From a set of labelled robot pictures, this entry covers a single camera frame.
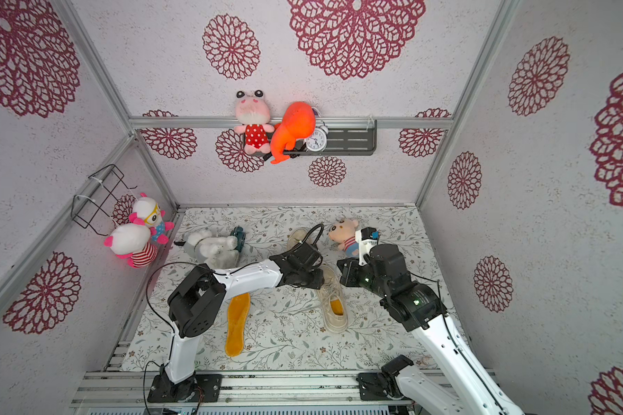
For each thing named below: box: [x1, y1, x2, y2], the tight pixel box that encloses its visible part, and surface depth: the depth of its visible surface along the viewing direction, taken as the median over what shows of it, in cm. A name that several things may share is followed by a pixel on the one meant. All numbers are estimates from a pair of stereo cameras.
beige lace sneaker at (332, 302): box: [316, 264, 349, 334], surface depth 85 cm
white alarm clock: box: [305, 121, 329, 154], surface depth 92 cm
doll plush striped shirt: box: [328, 217, 360, 259], surface depth 104 cm
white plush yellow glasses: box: [128, 192, 175, 245], surface depth 96 cm
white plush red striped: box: [103, 223, 159, 269], surface depth 88 cm
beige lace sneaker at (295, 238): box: [287, 229, 308, 251], surface depth 108 cm
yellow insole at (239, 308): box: [224, 293, 251, 358], surface depth 84 cm
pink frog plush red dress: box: [233, 89, 275, 155], surface depth 87 cm
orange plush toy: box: [269, 101, 316, 165], surface depth 87 cm
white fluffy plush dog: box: [173, 228, 240, 269], surface depth 96 cm
